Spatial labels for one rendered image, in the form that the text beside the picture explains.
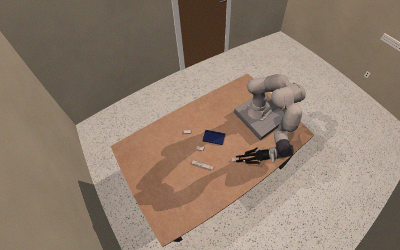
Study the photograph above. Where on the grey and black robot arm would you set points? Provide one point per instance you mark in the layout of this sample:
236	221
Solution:
284	96

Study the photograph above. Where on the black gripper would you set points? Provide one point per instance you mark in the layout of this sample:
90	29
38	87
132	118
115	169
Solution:
259	155

